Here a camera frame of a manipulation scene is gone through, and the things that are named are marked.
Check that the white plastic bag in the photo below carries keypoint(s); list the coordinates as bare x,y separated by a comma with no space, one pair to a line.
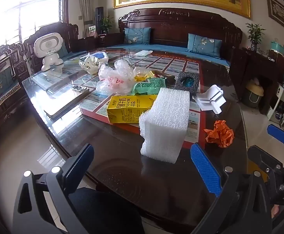
89,64

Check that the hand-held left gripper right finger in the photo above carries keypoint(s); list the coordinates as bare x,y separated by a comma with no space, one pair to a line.
205,168

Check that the yellow clear plastic wrapper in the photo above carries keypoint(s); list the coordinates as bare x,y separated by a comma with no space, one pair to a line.
142,76

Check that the yellow milk carton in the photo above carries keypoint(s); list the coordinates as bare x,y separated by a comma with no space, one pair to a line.
124,109

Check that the glass-topped carved wooden table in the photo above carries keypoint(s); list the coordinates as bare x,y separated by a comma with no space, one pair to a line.
107,151

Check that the orange paper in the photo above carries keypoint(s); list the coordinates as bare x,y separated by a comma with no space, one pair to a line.
219,134

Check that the green and beige bin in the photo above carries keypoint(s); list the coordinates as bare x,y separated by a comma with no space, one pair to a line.
254,95

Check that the red-bordered photo poster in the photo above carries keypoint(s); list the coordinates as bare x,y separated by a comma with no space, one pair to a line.
171,65

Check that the clear plastic bag red print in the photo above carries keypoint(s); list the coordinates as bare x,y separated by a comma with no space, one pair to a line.
110,80

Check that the white foam block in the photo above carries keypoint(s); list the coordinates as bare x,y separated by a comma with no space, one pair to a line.
166,121

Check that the potted bamboo plant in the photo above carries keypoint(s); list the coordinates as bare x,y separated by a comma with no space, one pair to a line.
255,34

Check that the small wooden side table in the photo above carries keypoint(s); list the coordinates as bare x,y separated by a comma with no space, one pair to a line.
110,40

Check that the small photo card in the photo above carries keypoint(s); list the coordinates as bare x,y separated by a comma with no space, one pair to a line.
92,30

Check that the barred window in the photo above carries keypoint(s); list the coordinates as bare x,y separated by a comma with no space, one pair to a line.
22,12

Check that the blue floral cushion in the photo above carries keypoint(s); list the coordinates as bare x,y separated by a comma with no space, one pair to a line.
137,36
204,44

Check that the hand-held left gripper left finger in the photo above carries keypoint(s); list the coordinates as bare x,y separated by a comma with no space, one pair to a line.
79,165

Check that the brown wooden object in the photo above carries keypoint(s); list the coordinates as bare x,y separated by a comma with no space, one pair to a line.
167,78

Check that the black tower speaker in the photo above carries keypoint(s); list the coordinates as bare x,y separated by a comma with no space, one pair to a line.
99,17

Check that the green snack bag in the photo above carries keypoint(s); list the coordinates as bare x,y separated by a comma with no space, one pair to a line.
144,87

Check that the blue round object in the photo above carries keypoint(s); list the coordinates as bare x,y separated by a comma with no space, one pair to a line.
188,81

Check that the white folded cardboard piece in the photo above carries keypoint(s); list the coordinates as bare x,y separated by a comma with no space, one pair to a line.
210,100

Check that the teal kettle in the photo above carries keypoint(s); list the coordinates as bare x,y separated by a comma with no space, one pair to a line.
277,47

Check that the black foam square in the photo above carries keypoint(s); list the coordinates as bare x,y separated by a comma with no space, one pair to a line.
195,89

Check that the small dark framed picture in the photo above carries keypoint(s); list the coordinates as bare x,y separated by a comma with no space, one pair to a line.
279,12

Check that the carved wooden armchair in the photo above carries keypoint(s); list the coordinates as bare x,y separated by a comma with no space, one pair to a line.
68,36
8,61

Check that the dark wooden side cabinet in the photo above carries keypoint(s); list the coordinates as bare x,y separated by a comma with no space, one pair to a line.
278,68

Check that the small green potted plant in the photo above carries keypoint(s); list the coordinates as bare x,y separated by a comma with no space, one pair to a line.
105,24

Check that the white plastic stool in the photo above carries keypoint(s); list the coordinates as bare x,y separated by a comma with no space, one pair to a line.
278,102

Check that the patterned curtain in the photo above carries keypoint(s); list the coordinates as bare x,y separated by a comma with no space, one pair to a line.
87,4

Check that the white robot toy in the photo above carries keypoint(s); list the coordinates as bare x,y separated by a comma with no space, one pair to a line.
48,44

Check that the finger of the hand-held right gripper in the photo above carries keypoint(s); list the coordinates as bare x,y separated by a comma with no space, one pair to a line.
278,134
261,156

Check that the blue sofa seat mat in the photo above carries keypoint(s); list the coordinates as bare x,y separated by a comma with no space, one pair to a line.
166,47

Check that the white tissue packet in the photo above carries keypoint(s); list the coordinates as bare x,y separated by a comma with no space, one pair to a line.
143,53

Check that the carved dark wooden sofa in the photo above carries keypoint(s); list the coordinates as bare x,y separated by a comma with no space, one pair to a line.
171,31

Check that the person's right hand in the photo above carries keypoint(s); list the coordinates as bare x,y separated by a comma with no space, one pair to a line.
279,210

